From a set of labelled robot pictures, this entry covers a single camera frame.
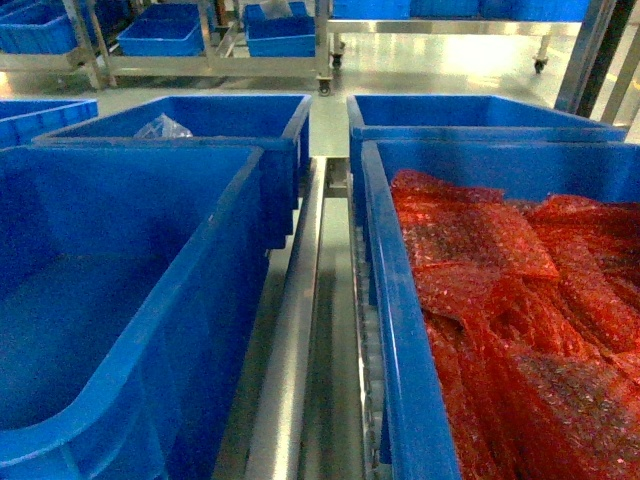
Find blue bin rear right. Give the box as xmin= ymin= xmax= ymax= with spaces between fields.
xmin=346 ymin=94 xmax=639 ymax=224

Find empty blue plastic bin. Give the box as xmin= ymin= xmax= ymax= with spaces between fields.
xmin=1 ymin=147 xmax=268 ymax=479

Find steel flow rack shelf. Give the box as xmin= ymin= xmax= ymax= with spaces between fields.
xmin=213 ymin=156 xmax=380 ymax=479

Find blue bin with clear bag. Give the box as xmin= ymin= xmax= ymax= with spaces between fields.
xmin=33 ymin=94 xmax=312 ymax=249

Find blue bin with red bags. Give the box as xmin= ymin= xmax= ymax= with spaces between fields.
xmin=357 ymin=140 xmax=639 ymax=479

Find red bubble wrap bags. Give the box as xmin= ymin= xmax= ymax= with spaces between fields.
xmin=391 ymin=170 xmax=639 ymax=479

